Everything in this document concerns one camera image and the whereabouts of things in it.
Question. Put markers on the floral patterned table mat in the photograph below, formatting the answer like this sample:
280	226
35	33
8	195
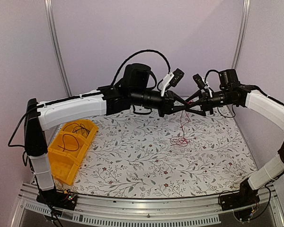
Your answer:
178	155

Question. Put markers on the yellow bin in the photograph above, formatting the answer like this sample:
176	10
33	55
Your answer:
63	168
73	146
84	128

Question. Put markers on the right aluminium frame post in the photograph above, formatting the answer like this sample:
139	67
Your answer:
242	32

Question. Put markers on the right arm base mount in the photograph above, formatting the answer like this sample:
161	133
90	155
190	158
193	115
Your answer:
236	201

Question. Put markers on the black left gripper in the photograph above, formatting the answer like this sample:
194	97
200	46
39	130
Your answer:
170	99

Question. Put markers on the front aluminium rail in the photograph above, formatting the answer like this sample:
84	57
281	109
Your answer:
96	211

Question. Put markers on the left aluminium frame post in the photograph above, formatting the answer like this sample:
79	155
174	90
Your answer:
56	47

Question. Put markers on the yellow near bin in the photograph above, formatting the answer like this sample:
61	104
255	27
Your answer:
63	168

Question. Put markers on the yellow far bin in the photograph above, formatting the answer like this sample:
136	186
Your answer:
84	128

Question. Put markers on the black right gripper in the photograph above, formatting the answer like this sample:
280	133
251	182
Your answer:
206	101

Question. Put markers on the aluminium frame post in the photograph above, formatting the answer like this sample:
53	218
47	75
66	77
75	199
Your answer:
56	47
242	32

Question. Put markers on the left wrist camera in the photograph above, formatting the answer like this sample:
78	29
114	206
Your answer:
170	80

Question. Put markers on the yellow middle bin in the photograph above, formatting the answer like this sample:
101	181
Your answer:
73	146

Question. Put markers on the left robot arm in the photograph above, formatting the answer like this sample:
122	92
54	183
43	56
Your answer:
130	90

